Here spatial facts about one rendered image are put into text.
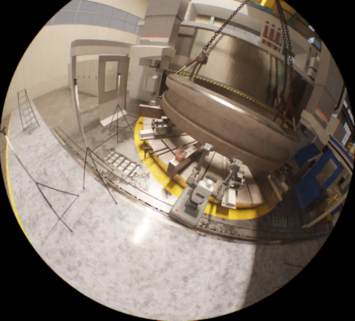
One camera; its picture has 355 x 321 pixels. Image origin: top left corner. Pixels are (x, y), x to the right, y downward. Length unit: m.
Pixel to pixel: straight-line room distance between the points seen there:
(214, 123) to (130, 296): 3.29
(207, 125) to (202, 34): 4.15
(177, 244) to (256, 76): 5.65
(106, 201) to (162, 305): 2.10
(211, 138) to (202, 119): 0.41
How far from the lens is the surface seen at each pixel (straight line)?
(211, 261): 2.37
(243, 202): 2.66
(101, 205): 2.37
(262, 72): 5.39
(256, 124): 2.04
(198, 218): 2.07
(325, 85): 5.37
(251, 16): 7.64
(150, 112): 3.88
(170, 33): 4.15
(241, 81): 5.12
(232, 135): 2.21
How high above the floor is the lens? 2.11
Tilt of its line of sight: 37 degrees down
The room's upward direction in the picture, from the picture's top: 16 degrees clockwise
